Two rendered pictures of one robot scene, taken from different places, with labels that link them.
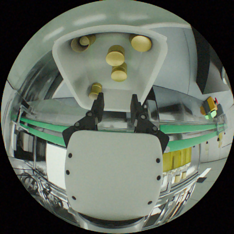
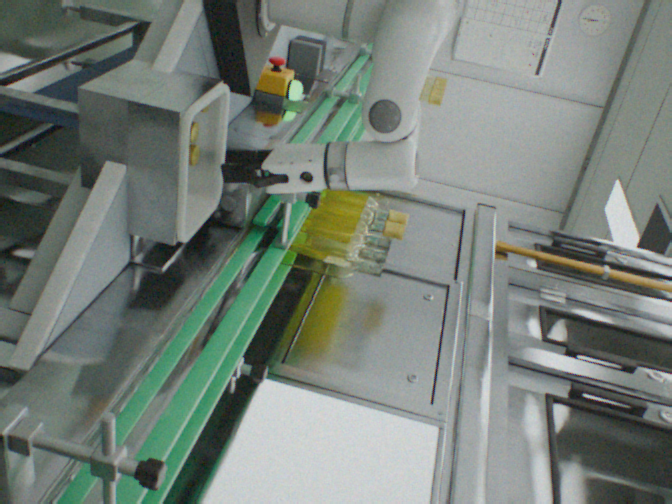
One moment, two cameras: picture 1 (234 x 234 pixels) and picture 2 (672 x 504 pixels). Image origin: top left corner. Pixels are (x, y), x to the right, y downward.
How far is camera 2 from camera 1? 105 cm
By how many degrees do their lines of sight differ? 58
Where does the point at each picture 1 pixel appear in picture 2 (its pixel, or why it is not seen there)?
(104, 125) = (214, 261)
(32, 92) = not seen: outside the picture
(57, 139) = (211, 352)
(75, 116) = (168, 294)
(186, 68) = not seen: hidden behind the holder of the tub
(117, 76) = (195, 155)
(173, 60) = not seen: hidden behind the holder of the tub
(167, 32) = (187, 56)
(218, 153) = (555, 112)
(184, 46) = (200, 55)
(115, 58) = (195, 131)
